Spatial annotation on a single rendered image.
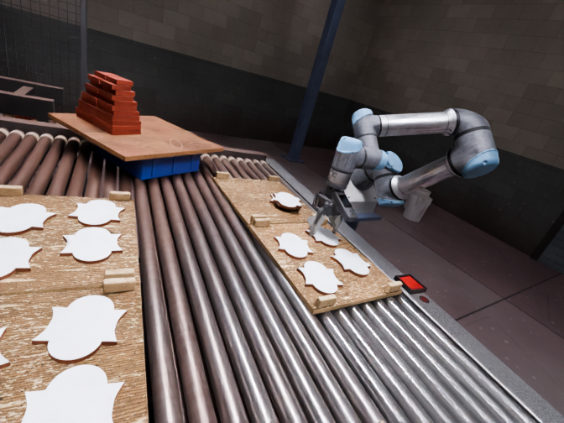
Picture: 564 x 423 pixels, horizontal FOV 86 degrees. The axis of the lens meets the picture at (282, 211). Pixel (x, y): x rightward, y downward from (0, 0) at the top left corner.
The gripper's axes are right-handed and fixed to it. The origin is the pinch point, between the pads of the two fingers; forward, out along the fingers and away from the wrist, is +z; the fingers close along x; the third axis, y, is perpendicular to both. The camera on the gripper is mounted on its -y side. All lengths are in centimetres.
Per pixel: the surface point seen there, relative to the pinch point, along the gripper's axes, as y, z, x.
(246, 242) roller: 2.6, 2.7, 29.5
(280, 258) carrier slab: -9.8, 1.2, 23.8
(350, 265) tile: -18.0, 0.2, 2.6
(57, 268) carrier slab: -5, 1, 78
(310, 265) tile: -15.8, 0.2, 16.8
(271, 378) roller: -42, 4, 43
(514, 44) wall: 211, -181, -463
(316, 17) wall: 501, -173, -298
